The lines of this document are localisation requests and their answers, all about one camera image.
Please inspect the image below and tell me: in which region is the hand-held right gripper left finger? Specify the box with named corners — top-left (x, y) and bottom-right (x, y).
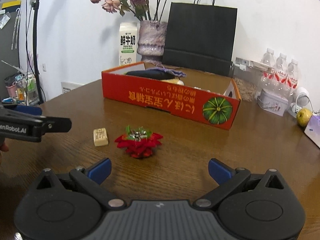
top-left (36, 158), bottom-right (127, 209)

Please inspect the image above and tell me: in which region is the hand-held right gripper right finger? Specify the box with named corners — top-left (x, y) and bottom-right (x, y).
top-left (193, 158), bottom-right (285, 209)

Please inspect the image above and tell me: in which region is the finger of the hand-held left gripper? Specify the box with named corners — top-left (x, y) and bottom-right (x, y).
top-left (37, 117), bottom-right (73, 136)
top-left (0, 104), bottom-right (43, 117)

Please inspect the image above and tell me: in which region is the beige carved block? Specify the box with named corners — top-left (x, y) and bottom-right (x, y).
top-left (93, 127), bottom-right (109, 147)

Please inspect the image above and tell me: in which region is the red fabric flower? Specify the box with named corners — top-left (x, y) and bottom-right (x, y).
top-left (114, 125), bottom-right (163, 158)

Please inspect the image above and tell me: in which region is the red cardboard box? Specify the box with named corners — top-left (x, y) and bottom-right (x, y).
top-left (101, 61), bottom-right (242, 131)

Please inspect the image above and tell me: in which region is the white yellow plush hamster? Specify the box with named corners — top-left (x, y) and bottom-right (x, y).
top-left (160, 78), bottom-right (185, 85)

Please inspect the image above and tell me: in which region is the black pencil case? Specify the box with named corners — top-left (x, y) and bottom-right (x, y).
top-left (125, 69), bottom-right (177, 80)

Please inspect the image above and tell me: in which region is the clear plastic storage box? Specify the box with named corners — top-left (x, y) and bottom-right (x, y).
top-left (16, 74), bottom-right (40, 105)

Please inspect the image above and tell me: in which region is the black light stand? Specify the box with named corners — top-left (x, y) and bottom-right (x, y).
top-left (32, 0), bottom-right (45, 103)

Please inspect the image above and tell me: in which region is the grey cabinet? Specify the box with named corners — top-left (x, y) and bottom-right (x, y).
top-left (0, 0), bottom-right (22, 80)

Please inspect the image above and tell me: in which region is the clear seed container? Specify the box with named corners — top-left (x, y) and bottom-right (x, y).
top-left (232, 57), bottom-right (258, 102)

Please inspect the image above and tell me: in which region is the printed tin box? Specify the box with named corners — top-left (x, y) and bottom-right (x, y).
top-left (257, 88), bottom-right (288, 117)

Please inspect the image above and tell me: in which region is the green fruit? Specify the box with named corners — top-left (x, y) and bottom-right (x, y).
top-left (296, 108), bottom-right (313, 127)

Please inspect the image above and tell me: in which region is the purple tissue pack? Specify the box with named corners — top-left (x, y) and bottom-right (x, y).
top-left (304, 115), bottom-right (320, 148)

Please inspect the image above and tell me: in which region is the white green milk carton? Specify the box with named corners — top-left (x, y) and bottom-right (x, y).
top-left (118, 22), bottom-right (138, 67)

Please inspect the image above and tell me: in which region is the flat white carton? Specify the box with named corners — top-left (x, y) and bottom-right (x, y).
top-left (235, 57), bottom-right (273, 71)

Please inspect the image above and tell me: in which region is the clear water bottle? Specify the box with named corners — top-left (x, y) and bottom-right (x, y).
top-left (260, 48), bottom-right (277, 80)
top-left (275, 53), bottom-right (288, 85)
top-left (287, 59), bottom-right (300, 90)

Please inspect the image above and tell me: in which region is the purple textured vase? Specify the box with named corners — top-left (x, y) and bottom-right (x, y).
top-left (137, 20), bottom-right (168, 64)

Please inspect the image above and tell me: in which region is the black paper bag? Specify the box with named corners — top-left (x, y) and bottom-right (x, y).
top-left (162, 0), bottom-right (238, 77)

